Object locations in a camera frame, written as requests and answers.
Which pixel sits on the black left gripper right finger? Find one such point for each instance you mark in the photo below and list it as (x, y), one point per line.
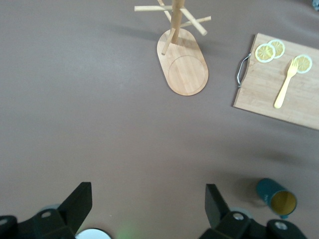
(215, 209)

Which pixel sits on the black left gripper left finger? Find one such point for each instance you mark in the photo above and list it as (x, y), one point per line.
(74, 206)

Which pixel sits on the teal mug with yellow inside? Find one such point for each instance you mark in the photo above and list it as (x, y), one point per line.
(268, 193)

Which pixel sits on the wooden mug tree rack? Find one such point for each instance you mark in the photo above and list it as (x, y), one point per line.
(187, 69)

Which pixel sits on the yellow plastic fork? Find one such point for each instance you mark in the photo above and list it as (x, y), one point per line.
(284, 89)

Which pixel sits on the lemon slice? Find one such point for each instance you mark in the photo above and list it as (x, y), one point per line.
(265, 52)
(279, 47)
(304, 65)

